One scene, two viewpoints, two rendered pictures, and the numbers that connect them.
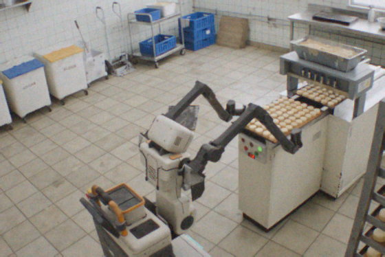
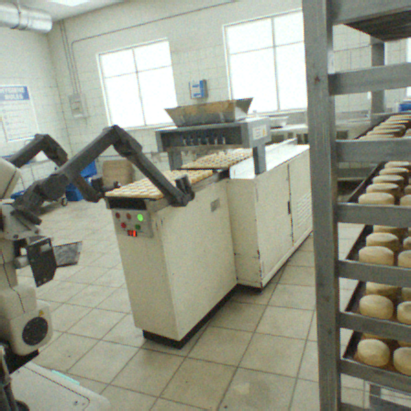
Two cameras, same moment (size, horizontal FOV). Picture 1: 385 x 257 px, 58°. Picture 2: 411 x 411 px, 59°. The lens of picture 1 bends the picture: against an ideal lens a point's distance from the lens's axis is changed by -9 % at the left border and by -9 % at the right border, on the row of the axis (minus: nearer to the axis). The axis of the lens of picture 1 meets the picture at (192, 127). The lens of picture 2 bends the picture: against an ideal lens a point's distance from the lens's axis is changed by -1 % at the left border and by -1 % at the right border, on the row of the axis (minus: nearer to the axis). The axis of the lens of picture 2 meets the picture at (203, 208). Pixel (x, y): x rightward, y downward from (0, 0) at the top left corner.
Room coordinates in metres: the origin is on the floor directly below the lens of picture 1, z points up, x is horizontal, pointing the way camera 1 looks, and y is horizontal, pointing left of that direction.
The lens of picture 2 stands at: (0.37, -0.18, 1.32)
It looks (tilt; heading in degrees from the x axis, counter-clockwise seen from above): 16 degrees down; 341
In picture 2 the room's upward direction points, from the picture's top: 7 degrees counter-clockwise
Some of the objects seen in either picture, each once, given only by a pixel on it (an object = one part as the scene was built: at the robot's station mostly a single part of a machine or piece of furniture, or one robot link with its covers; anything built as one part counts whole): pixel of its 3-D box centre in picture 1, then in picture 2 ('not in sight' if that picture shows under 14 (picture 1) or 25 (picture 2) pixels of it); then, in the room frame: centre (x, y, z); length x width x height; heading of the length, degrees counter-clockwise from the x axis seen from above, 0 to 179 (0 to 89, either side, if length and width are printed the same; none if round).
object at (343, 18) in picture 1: (335, 16); not in sight; (5.25, -2.24, 0.93); 0.60 x 0.40 x 0.01; 46
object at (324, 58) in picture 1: (327, 54); (208, 113); (2.72, -1.11, 1.25); 0.56 x 0.29 x 0.14; 36
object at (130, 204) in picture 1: (124, 204); not in sight; (1.60, 0.40, 0.87); 0.23 x 0.15 x 0.11; 37
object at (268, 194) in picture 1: (283, 164); (182, 252); (2.42, -0.70, 0.45); 0.70 x 0.34 x 0.90; 126
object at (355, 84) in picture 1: (325, 82); (213, 148); (2.72, -1.11, 1.01); 0.72 x 0.33 x 0.34; 36
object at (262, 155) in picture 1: (253, 148); (132, 223); (2.21, -0.41, 0.77); 0.24 x 0.04 x 0.14; 36
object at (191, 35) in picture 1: (196, 31); (78, 180); (7.06, -0.24, 0.30); 0.60 x 0.40 x 0.20; 135
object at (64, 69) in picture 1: (62, 73); not in sight; (5.21, 1.87, 0.38); 0.64 x 0.54 x 0.77; 43
